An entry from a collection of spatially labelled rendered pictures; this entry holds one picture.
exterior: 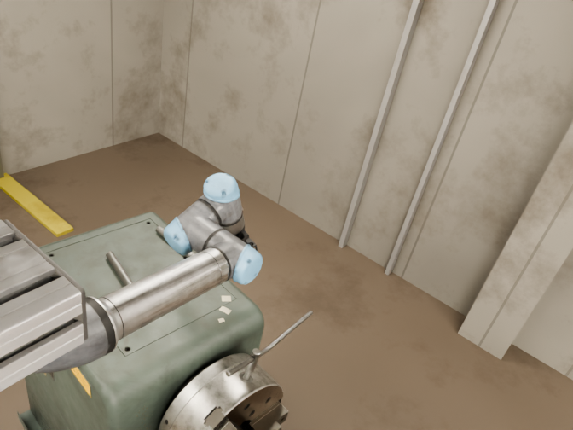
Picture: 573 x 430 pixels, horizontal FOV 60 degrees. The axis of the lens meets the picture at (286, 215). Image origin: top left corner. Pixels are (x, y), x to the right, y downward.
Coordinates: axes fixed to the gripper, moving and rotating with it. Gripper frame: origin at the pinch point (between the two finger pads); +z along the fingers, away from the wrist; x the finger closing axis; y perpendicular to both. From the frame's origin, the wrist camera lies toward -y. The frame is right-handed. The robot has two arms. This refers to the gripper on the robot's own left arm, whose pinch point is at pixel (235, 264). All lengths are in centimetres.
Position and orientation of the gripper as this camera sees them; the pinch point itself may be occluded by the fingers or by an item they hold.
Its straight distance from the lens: 137.5
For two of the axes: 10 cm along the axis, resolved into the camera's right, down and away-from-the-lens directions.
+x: 7.6, -5.3, 3.7
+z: 0.5, 6.2, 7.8
